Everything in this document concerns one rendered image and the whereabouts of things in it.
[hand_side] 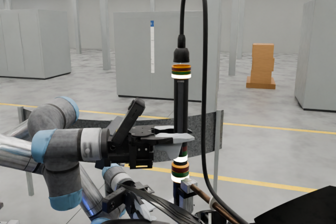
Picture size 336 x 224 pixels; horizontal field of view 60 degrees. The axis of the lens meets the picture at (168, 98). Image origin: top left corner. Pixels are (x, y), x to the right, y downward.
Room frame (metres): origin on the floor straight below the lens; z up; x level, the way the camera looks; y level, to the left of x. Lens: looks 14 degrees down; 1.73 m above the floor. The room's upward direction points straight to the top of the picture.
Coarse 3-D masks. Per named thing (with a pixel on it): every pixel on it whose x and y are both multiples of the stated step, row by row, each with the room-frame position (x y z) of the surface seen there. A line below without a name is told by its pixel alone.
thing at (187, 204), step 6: (180, 180) 0.62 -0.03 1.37; (192, 180) 0.62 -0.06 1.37; (180, 186) 0.62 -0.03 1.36; (186, 186) 0.60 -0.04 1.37; (180, 192) 0.61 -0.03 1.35; (186, 192) 0.60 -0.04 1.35; (192, 192) 0.61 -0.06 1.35; (180, 198) 0.62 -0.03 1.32; (186, 198) 0.62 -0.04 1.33; (192, 198) 0.63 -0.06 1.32; (180, 204) 0.62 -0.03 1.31; (186, 204) 0.62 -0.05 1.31; (192, 204) 0.63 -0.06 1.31; (192, 210) 0.64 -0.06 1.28
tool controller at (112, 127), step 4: (116, 116) 1.50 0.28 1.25; (120, 116) 1.51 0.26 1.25; (112, 120) 1.43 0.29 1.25; (116, 120) 1.44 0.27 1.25; (120, 120) 1.45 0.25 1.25; (112, 124) 1.37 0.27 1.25; (116, 124) 1.39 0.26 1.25; (112, 128) 1.33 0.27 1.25; (112, 132) 1.28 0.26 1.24; (96, 160) 1.26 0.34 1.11; (100, 160) 1.26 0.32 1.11; (96, 164) 1.26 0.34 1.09; (100, 164) 1.26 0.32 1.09; (120, 164) 1.29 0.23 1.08; (124, 164) 1.30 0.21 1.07; (100, 168) 1.26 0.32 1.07
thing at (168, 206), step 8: (120, 184) 0.52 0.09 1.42; (136, 192) 0.48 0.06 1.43; (144, 192) 0.53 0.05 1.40; (152, 200) 0.48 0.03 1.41; (160, 200) 0.52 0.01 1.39; (160, 208) 0.43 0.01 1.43; (168, 208) 0.49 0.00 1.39; (176, 208) 0.53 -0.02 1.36; (176, 216) 0.45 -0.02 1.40; (184, 216) 0.51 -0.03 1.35; (192, 216) 0.58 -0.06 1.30
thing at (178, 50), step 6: (180, 36) 0.65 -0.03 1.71; (180, 42) 0.64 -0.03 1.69; (180, 48) 0.64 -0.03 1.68; (186, 48) 0.65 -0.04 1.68; (174, 54) 0.64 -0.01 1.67; (180, 54) 0.64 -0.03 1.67; (186, 54) 0.64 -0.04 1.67; (174, 60) 0.64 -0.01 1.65; (180, 60) 0.63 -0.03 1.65; (186, 60) 0.64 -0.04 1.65; (174, 186) 0.64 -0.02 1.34; (174, 192) 0.64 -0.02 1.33; (174, 198) 0.64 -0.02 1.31
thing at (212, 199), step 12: (204, 0) 0.58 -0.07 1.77; (180, 12) 0.65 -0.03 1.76; (204, 12) 0.58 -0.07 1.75; (180, 24) 0.65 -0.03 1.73; (204, 24) 0.57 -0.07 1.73; (204, 36) 0.57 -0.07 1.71; (204, 48) 0.57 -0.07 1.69; (204, 60) 0.57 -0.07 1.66; (204, 72) 0.57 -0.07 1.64; (204, 84) 0.57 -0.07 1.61; (204, 96) 0.57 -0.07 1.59; (204, 108) 0.57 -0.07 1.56; (204, 120) 0.57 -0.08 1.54; (204, 132) 0.57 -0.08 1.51; (204, 144) 0.57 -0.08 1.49; (204, 156) 0.57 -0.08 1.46; (204, 168) 0.56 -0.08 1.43; (240, 216) 0.47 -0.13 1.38
